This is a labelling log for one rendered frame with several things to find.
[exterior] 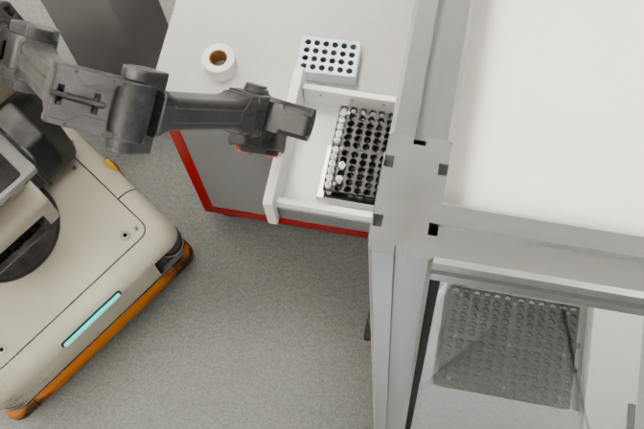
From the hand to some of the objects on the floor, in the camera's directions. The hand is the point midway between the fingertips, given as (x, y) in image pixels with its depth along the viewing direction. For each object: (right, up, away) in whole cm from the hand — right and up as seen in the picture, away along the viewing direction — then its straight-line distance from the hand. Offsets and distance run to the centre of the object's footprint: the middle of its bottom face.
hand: (261, 151), depth 182 cm
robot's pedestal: (-44, +26, +110) cm, 121 cm away
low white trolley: (+13, +6, +99) cm, 100 cm away
